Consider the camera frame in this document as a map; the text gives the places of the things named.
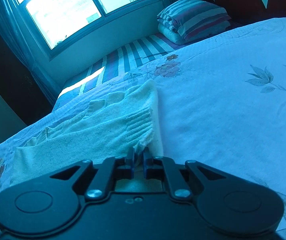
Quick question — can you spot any cream knit sweater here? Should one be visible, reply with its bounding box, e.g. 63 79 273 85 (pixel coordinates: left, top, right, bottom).
10 80 163 186

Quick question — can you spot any floral white bedspread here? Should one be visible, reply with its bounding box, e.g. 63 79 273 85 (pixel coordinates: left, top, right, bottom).
0 18 286 239

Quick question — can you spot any dark wooden door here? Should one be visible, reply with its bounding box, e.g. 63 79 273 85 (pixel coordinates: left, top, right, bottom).
0 35 52 125

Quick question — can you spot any striped bed sheet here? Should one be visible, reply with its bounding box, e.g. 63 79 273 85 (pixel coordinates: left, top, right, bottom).
53 33 183 111

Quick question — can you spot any striped folded pillow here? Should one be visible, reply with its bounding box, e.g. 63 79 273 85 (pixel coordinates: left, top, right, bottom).
157 0 231 45

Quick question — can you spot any left blue curtain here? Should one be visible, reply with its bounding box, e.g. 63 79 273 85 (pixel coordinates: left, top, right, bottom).
0 0 59 105

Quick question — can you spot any window with grey frame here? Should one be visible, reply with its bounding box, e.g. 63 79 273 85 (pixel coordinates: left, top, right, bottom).
12 0 151 59

